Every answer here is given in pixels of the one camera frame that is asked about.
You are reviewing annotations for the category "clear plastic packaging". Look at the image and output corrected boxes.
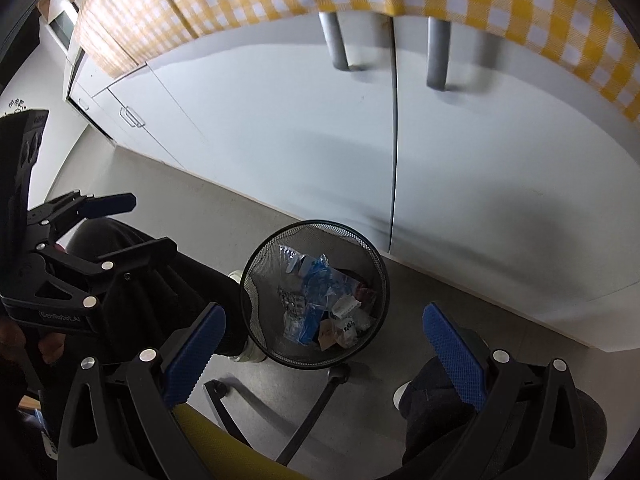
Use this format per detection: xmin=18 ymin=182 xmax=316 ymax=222
xmin=282 ymin=305 xmax=307 ymax=345

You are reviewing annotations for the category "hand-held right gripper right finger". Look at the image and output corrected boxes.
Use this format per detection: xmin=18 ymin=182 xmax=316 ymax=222
xmin=423 ymin=301 xmax=601 ymax=480

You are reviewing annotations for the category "white framed grey panel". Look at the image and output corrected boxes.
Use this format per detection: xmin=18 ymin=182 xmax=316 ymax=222
xmin=47 ymin=9 xmax=81 ymax=51

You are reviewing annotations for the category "blue plastic packet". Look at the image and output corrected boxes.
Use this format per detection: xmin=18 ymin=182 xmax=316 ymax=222
xmin=300 ymin=255 xmax=352 ymax=322

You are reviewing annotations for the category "grey table leg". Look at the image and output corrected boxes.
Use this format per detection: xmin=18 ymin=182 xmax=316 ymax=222
xmin=426 ymin=16 xmax=454 ymax=92
xmin=319 ymin=10 xmax=364 ymax=72

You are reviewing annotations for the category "black mesh bin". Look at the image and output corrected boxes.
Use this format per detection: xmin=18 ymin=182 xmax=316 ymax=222
xmin=239 ymin=220 xmax=390 ymax=371

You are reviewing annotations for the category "white cabinet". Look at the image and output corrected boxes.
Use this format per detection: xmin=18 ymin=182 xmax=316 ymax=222
xmin=67 ymin=12 xmax=640 ymax=356

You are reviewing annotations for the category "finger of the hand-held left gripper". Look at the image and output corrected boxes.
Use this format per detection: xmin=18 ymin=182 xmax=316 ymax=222
xmin=27 ymin=190 xmax=137 ymax=233
xmin=35 ymin=237 xmax=178 ymax=306

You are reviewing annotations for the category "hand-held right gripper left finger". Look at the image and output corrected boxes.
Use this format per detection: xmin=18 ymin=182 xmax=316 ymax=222
xmin=59 ymin=302 xmax=227 ymax=480

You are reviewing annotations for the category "yellow office chair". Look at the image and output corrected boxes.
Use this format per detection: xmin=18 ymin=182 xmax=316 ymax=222
xmin=172 ymin=364 xmax=352 ymax=480

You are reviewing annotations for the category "person's left hand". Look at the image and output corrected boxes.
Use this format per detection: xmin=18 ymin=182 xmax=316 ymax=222
xmin=0 ymin=317 xmax=67 ymax=367

